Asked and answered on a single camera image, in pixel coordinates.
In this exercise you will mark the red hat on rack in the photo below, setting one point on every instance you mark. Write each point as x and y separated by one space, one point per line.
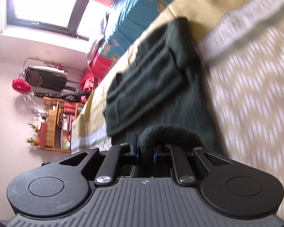
21 86

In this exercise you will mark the pink cloth on bed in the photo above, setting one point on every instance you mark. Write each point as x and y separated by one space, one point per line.
94 47

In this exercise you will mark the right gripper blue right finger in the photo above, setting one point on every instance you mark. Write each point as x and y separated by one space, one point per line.
159 155

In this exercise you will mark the dark framed window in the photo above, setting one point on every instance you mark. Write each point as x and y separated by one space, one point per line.
57 16

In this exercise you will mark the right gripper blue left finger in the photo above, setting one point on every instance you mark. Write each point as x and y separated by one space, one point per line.
134 149

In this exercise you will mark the red clothes pile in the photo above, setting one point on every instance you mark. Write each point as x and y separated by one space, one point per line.
87 81

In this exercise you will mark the beige patterned bedspread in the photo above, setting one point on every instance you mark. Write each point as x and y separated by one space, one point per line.
241 43

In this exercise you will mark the wooden shelf with items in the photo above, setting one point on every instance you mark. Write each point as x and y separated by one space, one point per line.
52 127

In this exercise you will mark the dark green knit sweater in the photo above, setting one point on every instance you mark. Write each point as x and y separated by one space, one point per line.
161 97

